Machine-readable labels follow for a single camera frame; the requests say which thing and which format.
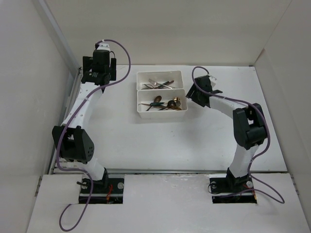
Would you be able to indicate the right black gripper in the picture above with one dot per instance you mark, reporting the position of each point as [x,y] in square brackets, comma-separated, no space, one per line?
[192,96]

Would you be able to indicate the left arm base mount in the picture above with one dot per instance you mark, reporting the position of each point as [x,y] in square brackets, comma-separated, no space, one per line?
[110,193]

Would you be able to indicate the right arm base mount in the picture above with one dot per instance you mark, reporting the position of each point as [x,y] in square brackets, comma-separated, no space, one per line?
[225,191]

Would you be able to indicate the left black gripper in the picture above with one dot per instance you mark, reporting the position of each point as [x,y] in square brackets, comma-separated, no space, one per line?
[88,61]

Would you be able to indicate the copper thin utensil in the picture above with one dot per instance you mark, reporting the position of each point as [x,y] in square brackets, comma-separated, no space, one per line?
[155,83]

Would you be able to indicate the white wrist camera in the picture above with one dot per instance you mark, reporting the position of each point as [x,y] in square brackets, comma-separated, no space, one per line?
[102,45]
[213,81]

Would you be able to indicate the white plastic bin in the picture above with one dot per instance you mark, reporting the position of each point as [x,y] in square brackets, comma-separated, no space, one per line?
[160,77]
[155,113]

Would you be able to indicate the small gold spoon green handle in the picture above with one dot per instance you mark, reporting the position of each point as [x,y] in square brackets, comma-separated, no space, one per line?
[177,109]

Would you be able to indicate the silver spoon copper handle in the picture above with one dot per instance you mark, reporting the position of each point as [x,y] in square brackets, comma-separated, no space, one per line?
[165,108]

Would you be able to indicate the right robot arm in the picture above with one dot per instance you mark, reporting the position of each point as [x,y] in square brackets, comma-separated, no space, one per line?
[248,128]

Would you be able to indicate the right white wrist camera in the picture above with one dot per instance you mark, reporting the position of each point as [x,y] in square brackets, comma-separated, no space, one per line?
[213,81]

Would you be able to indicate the gold fork green handle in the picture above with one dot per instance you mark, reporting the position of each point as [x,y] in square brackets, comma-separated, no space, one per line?
[164,85]

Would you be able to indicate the black handled fork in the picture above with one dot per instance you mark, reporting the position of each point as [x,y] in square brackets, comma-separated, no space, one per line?
[149,86]

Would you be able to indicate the silver fork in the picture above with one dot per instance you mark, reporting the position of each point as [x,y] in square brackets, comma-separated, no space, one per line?
[146,89]

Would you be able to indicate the black measuring spoon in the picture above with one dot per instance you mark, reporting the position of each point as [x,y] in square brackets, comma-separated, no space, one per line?
[171,104]

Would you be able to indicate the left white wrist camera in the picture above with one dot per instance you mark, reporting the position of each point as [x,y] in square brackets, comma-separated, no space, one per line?
[102,45]

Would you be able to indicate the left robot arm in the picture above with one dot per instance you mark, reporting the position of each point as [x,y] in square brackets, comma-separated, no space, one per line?
[72,142]

